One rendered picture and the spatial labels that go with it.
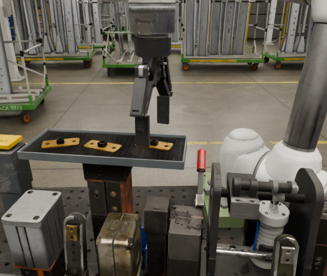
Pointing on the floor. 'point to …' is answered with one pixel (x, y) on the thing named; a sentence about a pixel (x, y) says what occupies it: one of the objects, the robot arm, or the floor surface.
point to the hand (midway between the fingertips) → (153, 129)
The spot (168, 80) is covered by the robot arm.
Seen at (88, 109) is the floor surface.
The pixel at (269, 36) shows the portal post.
